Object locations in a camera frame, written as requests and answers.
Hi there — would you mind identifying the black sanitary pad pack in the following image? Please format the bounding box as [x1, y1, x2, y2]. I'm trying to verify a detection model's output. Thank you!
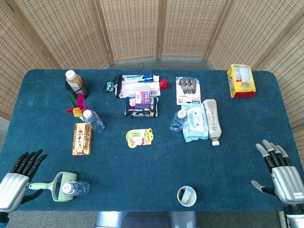
[124, 96, 159, 118]

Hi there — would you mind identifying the white paper cup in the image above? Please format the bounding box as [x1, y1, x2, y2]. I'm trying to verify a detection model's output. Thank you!
[177, 185, 197, 207]

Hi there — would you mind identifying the blue white sachet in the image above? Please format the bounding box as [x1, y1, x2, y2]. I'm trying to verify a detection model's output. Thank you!
[182, 187, 194, 204]

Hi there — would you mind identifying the woven bamboo folding screen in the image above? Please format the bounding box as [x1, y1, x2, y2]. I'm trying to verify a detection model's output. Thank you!
[0, 0, 304, 162]

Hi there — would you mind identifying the light blue wet wipes pack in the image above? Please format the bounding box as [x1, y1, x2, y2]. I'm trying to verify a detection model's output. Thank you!
[180, 103, 209, 143]

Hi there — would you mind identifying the red yellow spice box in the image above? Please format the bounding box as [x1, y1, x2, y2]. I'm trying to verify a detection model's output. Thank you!
[72, 123, 91, 155]

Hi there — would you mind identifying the blue white toothpaste box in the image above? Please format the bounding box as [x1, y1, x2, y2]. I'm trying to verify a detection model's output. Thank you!
[118, 74, 160, 83]

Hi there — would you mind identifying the clear unlabelled water bottle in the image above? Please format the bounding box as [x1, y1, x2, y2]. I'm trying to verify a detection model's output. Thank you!
[82, 110, 105, 133]

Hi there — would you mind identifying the grey-tipped silver right robot hand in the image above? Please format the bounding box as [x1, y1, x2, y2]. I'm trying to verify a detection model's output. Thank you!
[251, 139, 304, 209]

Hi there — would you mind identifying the colourful feather shuttlecock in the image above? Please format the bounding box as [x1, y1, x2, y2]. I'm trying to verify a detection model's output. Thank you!
[65, 93, 91, 119]

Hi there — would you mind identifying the clear water bottle red label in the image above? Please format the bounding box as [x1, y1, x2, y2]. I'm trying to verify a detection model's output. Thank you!
[170, 110, 188, 133]
[62, 180, 90, 197]

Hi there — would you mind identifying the brown tea bottle white cap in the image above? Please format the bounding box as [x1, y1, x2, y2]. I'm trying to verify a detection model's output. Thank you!
[65, 70, 89, 95]

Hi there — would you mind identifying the purple small box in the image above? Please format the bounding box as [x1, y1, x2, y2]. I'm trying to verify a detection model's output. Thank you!
[134, 91, 151, 109]

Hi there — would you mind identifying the black-fingered silver left robot hand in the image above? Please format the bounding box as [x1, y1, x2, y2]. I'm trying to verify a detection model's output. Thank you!
[0, 149, 48, 213]

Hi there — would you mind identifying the yellow blister pack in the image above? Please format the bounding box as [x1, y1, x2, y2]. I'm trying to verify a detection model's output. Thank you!
[125, 128, 154, 149]

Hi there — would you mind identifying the beige milk tea bottle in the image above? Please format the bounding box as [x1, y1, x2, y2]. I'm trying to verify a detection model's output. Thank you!
[202, 99, 223, 146]

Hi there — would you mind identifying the yellow flat box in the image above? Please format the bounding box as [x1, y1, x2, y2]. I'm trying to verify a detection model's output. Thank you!
[72, 123, 93, 156]

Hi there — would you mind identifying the yellow red snack bag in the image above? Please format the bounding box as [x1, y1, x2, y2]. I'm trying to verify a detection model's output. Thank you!
[227, 64, 257, 99]

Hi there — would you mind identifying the pale green lint roller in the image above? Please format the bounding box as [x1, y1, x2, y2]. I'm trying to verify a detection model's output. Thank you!
[28, 171, 78, 202]

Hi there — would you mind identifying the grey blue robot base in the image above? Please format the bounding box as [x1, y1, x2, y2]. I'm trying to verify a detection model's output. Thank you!
[95, 210, 198, 228]

